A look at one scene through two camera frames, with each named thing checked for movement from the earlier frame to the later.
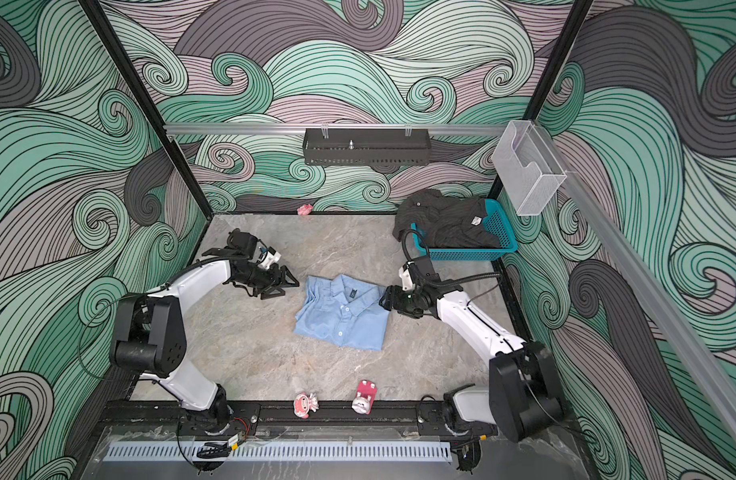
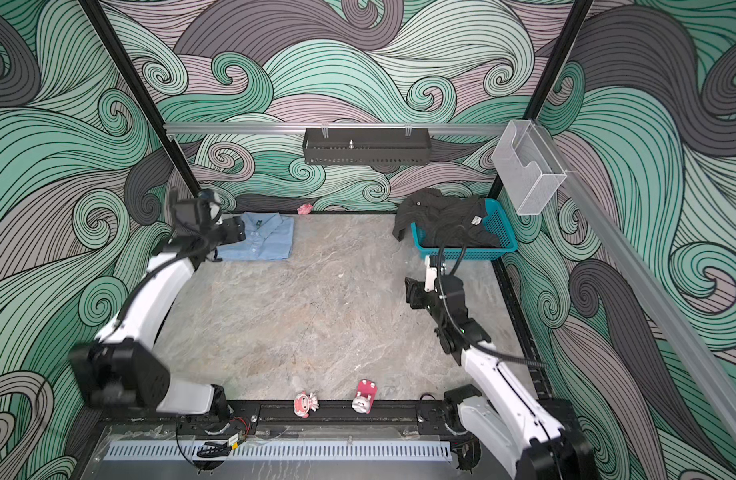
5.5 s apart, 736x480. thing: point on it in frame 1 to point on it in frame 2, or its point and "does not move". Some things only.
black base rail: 327,414 does not move
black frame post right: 562,49 does not move
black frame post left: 148,109 does not move
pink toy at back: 305,209 does not move
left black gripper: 282,276 to 233,230
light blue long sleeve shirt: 343,310 to 268,236
